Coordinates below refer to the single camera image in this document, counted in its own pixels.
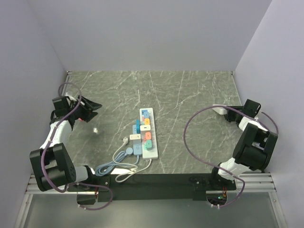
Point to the dark blue plug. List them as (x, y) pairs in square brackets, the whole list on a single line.
[(137, 123)]

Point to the white triangular socket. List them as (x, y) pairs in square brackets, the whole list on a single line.
[(219, 109)]

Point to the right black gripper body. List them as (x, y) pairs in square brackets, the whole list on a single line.
[(231, 115)]

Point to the white adapter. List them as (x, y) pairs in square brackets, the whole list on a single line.
[(145, 128), (134, 137)]

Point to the yellow plug on strip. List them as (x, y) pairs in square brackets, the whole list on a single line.
[(147, 121)]

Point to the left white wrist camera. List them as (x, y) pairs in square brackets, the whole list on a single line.
[(70, 99)]

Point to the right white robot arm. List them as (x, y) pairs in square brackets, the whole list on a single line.
[(254, 148)]

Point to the teal plug on strip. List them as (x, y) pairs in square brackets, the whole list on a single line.
[(148, 145)]

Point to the blue power strip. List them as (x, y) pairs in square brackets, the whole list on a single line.
[(137, 144)]

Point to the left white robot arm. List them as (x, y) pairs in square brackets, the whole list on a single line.
[(51, 163)]

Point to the white power strip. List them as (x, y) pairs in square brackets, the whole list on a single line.
[(152, 154)]

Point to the blue plug on strip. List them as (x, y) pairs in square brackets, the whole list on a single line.
[(145, 114)]

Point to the black base bar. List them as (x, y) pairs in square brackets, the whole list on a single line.
[(163, 186)]

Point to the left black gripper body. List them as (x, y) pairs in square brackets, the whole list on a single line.
[(82, 112)]

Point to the coral plug on strip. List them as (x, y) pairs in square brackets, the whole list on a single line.
[(147, 136)]

